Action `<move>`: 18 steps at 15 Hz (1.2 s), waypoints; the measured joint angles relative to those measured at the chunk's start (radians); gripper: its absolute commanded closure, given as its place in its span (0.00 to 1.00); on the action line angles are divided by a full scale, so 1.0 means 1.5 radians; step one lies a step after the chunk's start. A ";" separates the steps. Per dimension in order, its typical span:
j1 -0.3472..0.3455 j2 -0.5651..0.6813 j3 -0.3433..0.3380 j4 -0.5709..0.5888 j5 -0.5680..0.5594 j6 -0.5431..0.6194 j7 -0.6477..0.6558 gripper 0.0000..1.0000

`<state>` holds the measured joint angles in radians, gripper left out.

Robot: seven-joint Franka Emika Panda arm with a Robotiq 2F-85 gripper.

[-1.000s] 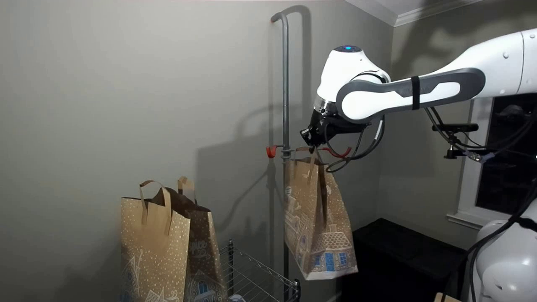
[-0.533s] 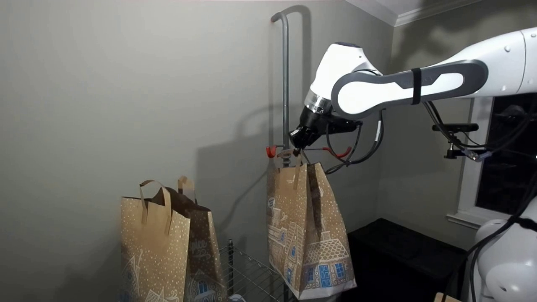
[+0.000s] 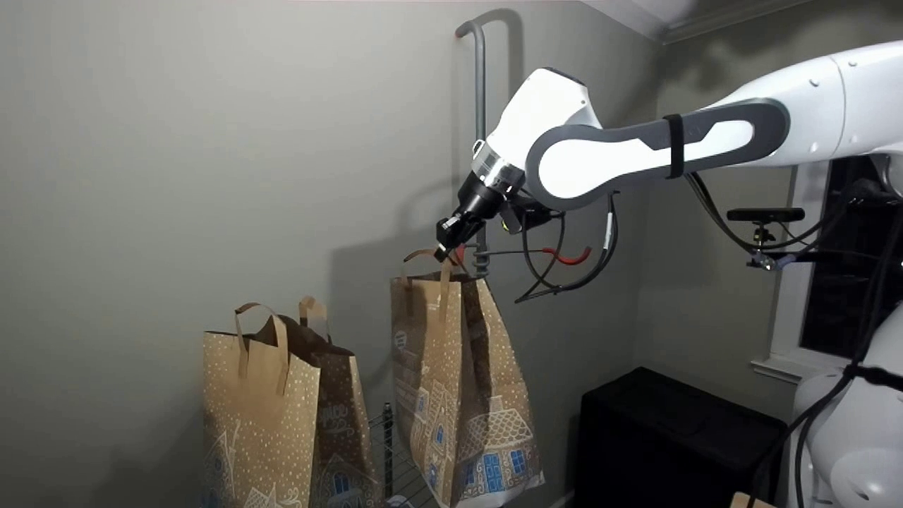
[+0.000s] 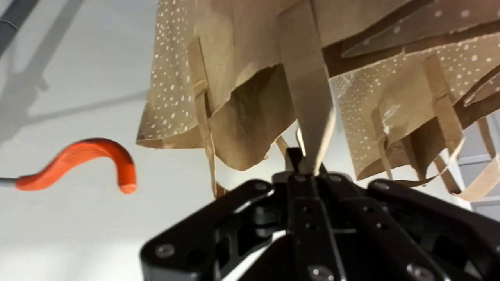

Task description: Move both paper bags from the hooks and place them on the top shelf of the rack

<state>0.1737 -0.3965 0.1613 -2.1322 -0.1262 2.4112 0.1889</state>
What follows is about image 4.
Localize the brown white-dotted paper bag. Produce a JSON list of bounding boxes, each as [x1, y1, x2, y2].
[[323, 0, 500, 203], [136, 0, 414, 199]]

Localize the orange coated metal hook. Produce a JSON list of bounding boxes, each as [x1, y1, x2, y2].
[[0, 137, 137, 194]]

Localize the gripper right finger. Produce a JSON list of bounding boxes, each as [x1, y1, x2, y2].
[[314, 172, 500, 281]]

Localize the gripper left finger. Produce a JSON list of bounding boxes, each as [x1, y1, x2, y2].
[[140, 147, 345, 281]]

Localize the grey metal rack frame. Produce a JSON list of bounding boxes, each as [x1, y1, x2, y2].
[[455, 111, 500, 221]]

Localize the grey metal pole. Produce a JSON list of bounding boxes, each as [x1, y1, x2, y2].
[[0, 0, 40, 56]]

